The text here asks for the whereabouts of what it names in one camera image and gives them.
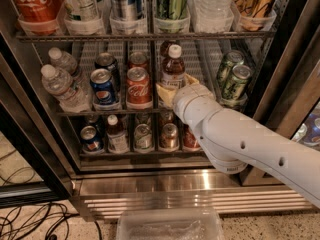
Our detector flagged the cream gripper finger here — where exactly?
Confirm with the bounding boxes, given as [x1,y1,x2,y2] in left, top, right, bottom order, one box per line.
[184,73,199,85]
[156,83,178,108]

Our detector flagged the brown tea bottle white cap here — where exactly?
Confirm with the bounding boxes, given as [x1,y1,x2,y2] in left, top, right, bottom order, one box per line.
[161,44,185,89]

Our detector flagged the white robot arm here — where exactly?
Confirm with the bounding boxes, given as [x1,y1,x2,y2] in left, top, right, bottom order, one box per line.
[156,76,320,207]

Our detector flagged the empty white shelf tray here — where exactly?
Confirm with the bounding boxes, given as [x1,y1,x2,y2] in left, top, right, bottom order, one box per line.
[180,40,217,93]

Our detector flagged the brown bottle behind tea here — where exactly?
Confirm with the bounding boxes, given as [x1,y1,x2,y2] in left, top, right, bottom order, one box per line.
[160,40,177,57]

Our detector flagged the white green can bottom shelf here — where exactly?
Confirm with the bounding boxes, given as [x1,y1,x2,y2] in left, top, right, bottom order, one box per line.
[134,124,154,153]

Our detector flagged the bronze can bottom shelf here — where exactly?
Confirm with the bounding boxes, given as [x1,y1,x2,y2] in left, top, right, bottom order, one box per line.
[160,123,179,150]

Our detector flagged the red can bottom shelf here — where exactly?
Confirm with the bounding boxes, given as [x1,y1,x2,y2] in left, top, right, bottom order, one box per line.
[183,125,200,151]

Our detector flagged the small tea bottle bottom shelf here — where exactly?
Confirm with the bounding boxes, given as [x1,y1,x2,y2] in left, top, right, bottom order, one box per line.
[106,115,129,154]

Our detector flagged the clear water bottle top shelf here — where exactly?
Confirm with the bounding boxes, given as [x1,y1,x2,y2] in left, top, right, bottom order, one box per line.
[189,0,234,33]

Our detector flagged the green can top shelf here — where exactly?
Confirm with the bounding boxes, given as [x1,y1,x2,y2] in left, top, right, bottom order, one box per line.
[156,0,187,20]

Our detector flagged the blue Pepsi can bottom shelf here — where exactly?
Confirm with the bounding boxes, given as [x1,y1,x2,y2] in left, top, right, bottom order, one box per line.
[80,126,104,153]

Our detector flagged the stainless steel fridge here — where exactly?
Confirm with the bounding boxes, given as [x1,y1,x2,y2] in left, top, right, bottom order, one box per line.
[0,0,319,221]

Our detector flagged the yellow can top shelf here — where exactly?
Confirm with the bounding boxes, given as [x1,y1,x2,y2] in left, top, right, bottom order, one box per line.
[233,0,275,31]

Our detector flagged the silver blue can top shelf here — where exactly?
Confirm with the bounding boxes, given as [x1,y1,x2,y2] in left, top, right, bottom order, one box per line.
[110,0,143,21]

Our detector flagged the clear water bottle front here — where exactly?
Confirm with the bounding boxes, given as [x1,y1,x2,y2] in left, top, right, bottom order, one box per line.
[41,64,91,113]

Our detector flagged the clear water bottle rear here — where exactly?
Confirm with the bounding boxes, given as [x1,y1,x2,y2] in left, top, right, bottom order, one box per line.
[48,47,81,80]

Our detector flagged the green label soda bottle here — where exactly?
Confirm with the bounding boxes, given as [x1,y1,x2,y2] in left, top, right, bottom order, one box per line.
[64,0,99,22]

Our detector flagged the large Coca-Cola bottle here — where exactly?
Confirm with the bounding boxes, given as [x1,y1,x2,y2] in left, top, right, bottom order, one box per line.
[13,0,62,36]

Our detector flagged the red Coca-Cola can front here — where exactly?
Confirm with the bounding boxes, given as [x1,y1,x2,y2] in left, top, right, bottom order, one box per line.
[126,67,153,109]

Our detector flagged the red coca-cola can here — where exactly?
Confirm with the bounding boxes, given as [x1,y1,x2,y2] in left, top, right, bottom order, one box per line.
[128,51,149,70]
[126,67,153,109]

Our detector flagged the green can front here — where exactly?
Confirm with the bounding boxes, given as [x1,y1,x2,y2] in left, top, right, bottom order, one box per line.
[221,65,252,101]

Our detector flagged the red Coca-Cola can rear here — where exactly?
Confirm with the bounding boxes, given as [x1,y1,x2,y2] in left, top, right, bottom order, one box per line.
[128,51,149,70]

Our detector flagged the green can rear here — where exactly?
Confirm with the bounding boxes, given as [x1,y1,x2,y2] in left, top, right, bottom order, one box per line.
[216,50,244,87]

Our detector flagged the blue Pepsi can front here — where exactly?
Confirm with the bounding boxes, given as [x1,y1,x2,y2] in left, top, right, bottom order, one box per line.
[90,68,120,111]

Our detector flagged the dark Pepsi can rear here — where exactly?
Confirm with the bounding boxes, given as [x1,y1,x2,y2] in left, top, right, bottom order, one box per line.
[94,52,121,92]

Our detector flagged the white can behind glass door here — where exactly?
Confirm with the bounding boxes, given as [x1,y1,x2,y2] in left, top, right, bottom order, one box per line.
[292,123,307,142]

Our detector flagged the clear plastic bin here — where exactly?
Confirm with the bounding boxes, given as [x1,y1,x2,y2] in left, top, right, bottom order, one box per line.
[116,208,225,240]

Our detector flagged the blue can behind glass door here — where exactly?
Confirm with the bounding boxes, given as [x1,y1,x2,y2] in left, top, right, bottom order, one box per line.
[303,113,320,146]

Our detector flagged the black cables on floor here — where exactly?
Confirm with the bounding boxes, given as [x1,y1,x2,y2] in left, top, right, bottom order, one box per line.
[0,147,103,240]

